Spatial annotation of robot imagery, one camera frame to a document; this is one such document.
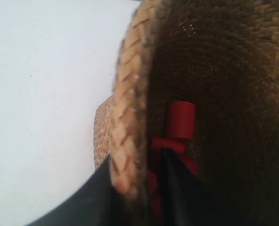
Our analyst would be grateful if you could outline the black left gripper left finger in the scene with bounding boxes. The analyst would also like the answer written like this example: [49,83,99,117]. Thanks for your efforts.
[29,157,129,226]

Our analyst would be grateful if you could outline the brown woven wicker basket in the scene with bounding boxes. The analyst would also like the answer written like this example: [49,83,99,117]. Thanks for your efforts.
[93,0,279,226]

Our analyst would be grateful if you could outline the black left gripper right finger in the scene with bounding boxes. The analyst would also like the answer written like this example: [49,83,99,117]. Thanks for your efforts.
[160,148,224,226]

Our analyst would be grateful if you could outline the red cylindrical blocks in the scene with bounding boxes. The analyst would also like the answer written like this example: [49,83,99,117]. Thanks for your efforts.
[165,101,196,140]

